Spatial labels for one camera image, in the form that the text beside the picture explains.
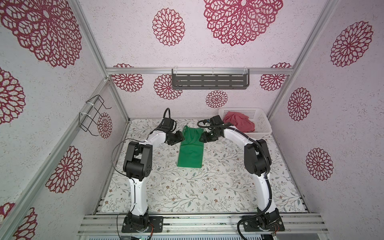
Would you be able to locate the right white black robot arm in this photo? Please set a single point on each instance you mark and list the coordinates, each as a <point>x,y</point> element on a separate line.
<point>257,162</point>

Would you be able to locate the white plastic basket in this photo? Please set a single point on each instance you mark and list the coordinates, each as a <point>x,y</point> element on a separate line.
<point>257,116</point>

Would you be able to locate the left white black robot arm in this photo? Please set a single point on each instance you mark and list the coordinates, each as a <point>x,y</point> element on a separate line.
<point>137,166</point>

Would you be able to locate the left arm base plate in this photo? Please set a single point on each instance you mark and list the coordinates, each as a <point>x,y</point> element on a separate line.
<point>154,223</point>

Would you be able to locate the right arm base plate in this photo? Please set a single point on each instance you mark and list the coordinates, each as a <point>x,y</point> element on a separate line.
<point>252,223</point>

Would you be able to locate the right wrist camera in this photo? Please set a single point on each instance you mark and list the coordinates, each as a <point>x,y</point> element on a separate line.
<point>216,121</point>

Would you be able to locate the green tank top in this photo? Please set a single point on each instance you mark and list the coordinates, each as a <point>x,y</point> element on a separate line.
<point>191,149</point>

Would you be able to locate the floral table mat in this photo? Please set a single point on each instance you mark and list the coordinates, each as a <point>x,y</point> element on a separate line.
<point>221,185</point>

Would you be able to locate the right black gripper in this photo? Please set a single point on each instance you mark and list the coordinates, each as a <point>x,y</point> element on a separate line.
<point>205,138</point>

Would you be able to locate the pink tank top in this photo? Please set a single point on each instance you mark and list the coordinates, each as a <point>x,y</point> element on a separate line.
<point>240,121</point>

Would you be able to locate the black wire wall rack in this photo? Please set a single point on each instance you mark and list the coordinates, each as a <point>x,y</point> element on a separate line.
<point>96,121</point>

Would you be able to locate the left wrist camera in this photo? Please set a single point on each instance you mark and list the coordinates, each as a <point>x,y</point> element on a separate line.
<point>169,124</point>

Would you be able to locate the aluminium mounting rail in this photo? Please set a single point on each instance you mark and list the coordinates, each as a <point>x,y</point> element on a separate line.
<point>201,224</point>

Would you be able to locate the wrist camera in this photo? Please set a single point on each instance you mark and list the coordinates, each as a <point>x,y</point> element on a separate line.
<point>216,121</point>
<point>169,124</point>

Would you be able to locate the grey slotted wall shelf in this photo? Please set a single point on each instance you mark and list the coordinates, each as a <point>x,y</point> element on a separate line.
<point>212,80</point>

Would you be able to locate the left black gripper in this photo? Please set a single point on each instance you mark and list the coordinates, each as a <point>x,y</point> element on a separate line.
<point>179,137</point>

